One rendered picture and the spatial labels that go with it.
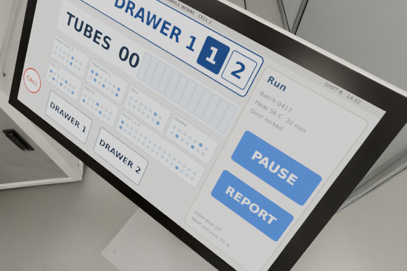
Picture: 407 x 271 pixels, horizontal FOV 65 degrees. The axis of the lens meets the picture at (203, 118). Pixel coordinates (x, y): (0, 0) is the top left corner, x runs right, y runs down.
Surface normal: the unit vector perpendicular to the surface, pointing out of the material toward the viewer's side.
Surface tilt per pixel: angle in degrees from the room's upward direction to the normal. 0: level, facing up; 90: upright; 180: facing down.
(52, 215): 0
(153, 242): 3
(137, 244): 3
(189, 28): 50
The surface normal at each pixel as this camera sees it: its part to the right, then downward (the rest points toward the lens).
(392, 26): -1.00, 0.04
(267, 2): 0.03, -0.50
